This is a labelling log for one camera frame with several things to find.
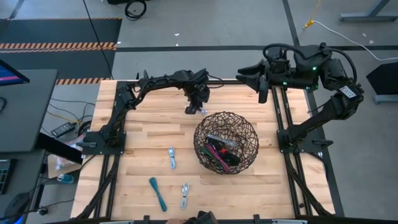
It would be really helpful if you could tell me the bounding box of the black power adapter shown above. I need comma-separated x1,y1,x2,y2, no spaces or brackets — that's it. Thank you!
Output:
50,121,76,138

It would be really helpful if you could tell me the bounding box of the computer monitor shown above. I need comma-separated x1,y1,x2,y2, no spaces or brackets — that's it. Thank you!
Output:
0,58,31,87

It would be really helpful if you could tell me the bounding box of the white floor cable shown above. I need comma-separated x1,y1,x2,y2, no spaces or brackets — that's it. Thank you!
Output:
312,20,398,62

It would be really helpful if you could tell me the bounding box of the black hazard-striped floor mat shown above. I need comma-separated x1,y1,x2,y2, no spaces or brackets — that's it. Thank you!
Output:
0,17,123,85

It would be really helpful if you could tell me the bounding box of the brown cardboard sheet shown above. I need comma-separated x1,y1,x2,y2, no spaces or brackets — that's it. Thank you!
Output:
46,154,85,180

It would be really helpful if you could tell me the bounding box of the thin yellow wire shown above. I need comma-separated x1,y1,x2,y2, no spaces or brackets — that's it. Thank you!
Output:
46,110,78,124

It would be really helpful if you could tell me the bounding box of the clear plastic bag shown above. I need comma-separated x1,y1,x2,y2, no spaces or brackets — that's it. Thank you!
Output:
55,155,68,171

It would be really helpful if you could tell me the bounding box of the black stand with grey foot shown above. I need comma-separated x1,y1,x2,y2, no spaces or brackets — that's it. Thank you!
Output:
366,61,398,105

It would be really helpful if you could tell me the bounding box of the grey table foot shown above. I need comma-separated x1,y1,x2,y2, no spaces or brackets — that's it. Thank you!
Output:
339,0,398,22

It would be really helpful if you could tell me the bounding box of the grey desk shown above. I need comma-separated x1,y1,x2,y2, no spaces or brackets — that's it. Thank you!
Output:
0,68,58,153

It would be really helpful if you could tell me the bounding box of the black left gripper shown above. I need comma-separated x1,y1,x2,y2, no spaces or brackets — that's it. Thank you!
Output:
183,81,211,115

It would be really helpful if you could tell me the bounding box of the brown wire basket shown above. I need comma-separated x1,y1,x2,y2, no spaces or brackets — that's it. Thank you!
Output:
193,111,260,175

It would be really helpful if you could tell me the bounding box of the black keyboard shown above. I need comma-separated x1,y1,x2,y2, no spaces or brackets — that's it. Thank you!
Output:
0,159,14,196

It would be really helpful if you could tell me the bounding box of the black computer mouse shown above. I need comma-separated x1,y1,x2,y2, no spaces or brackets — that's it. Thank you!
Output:
2,192,31,223

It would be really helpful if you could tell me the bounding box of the yellow cable with plug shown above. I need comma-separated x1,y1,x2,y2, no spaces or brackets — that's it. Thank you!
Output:
303,0,323,29

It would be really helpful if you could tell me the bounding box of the magenta USB cable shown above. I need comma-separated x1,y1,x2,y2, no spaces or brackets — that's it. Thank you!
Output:
203,142,233,174

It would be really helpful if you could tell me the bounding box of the thin black floor cable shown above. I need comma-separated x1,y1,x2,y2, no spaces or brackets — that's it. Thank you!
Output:
82,0,115,80

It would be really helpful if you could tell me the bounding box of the teal USB cable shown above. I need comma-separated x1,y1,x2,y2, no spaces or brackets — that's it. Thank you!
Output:
148,177,168,213

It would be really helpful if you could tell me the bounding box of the blue water bottle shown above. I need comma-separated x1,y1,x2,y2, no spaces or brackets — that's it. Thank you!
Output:
57,173,76,184

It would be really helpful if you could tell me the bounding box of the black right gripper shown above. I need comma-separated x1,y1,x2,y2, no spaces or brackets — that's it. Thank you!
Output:
235,55,293,104

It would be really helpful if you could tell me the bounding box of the black cable with red tie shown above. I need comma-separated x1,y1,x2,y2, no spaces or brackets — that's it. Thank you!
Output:
207,138,241,167

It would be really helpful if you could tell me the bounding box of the grey braided USB cable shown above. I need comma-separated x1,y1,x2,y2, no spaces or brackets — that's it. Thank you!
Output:
206,133,239,147

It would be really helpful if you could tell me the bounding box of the black flat panel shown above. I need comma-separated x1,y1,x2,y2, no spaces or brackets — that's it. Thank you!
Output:
35,133,84,165

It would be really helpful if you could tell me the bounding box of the light blue USB cable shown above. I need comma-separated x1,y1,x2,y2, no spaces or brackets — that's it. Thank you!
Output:
168,147,177,170

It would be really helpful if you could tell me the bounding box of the coiled black cable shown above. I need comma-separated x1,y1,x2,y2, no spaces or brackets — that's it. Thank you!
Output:
124,0,147,21

